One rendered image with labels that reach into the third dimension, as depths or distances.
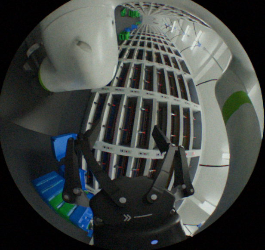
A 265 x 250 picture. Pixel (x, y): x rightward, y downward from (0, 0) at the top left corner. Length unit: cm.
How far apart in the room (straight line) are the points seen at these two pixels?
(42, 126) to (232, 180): 48
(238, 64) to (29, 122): 58
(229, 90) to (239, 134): 11
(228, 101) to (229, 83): 6
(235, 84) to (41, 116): 56
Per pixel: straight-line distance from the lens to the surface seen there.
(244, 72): 29
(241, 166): 18
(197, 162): 138
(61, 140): 84
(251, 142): 19
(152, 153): 86
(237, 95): 24
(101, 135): 89
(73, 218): 58
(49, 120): 33
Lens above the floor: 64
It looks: 2 degrees down
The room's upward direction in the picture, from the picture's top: 98 degrees clockwise
